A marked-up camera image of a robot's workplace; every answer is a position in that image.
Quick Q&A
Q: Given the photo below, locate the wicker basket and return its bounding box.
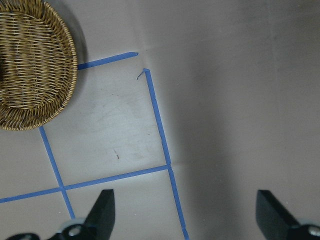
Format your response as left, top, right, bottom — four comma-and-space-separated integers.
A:
0, 0, 78, 131

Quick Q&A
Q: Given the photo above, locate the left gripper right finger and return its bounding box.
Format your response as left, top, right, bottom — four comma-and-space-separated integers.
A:
255, 189, 320, 240

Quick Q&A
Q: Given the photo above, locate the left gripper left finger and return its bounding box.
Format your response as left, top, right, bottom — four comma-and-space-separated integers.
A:
4, 188, 116, 240

